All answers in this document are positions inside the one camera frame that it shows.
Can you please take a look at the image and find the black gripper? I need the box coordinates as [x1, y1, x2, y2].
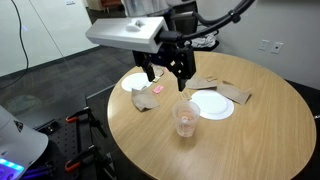
[132, 43, 198, 92]

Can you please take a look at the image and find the orange marker with white cap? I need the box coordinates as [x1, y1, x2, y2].
[179, 114, 191, 133]

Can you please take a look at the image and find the clear plastic cup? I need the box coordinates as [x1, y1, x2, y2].
[171, 100, 202, 138]

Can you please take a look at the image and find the crumpled brown paper napkin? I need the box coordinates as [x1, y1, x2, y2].
[130, 87, 161, 113]
[216, 80, 253, 106]
[184, 75, 218, 91]
[152, 64, 165, 78]

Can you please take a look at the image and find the pink sweetener packet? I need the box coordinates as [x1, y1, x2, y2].
[152, 85, 165, 95]

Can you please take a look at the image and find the white paper plate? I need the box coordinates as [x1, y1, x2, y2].
[120, 72, 155, 93]
[190, 89, 235, 121]

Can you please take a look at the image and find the black chair with cloth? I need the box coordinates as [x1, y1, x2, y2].
[184, 29, 221, 53]

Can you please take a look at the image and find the orange handled black clamp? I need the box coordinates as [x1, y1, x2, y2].
[64, 144, 118, 180]
[64, 106, 108, 138]

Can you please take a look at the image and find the white wall plate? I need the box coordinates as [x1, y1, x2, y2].
[259, 39, 270, 52]
[270, 41, 284, 55]

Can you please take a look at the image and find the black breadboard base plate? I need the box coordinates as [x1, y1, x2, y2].
[33, 116, 101, 180]

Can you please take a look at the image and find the thin black hanging cable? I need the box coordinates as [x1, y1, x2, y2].
[0, 0, 30, 91]

